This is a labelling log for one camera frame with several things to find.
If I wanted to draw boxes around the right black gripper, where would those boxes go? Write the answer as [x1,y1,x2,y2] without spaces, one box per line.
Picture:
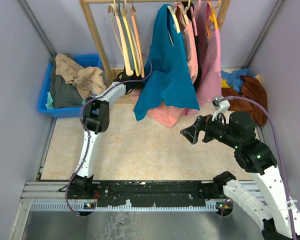
[180,108,239,148]

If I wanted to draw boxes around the teal blue t shirt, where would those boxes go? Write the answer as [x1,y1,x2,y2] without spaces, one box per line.
[133,3,201,122]

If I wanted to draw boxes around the cream plastic hanger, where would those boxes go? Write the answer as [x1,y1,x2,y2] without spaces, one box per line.
[167,5,182,48]

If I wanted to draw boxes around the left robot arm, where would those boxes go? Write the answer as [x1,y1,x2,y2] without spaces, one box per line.
[65,73,145,200]

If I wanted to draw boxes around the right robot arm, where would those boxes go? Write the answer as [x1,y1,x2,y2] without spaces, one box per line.
[180,111,300,240]

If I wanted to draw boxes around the salmon pink t shirt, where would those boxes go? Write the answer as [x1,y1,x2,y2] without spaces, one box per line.
[129,1,200,129]

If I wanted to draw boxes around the black t shirt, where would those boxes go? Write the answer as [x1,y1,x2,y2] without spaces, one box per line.
[181,3,202,92]

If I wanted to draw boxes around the brown t shirt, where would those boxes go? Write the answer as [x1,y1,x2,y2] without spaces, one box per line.
[221,75,268,126]

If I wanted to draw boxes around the beige t shirt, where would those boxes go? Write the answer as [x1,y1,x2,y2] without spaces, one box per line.
[55,53,107,100]

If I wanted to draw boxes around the beige hanger with shirt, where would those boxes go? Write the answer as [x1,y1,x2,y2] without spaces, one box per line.
[176,0,191,28]

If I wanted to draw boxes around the yellow hanger with shirt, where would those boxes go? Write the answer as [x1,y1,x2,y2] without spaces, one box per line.
[205,0,221,39]

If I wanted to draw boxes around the orange plastic hanger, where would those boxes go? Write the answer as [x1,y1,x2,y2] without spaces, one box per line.
[130,4,145,78]

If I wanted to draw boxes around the pink hanger with shirt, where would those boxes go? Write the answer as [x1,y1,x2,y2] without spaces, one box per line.
[190,0,201,37]

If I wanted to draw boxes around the dark grey t shirt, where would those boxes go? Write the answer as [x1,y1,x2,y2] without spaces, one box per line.
[49,58,86,109]

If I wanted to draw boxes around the yellow cloth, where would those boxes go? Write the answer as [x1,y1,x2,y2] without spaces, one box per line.
[221,74,262,88]

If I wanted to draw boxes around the light blue cloth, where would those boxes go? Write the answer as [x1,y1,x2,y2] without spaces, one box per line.
[221,68,250,94]

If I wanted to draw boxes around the blue plastic bin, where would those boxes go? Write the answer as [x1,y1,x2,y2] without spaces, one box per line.
[37,54,103,118]

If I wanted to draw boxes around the mint green cloth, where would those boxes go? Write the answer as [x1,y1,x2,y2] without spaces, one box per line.
[45,91,54,110]

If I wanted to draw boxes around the wooden clothes rack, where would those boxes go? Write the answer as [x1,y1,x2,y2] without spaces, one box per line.
[79,0,231,84]

